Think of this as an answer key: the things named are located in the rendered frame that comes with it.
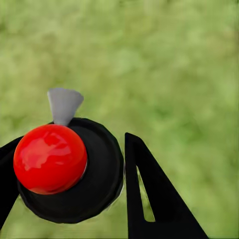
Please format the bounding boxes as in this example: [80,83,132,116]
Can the pesticide atomizer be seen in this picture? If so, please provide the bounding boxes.
[13,87,126,224]

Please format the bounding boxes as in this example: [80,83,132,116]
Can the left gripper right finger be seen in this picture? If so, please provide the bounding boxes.
[124,132,209,239]

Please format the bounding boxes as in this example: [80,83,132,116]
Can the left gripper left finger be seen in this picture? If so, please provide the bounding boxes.
[0,136,22,230]

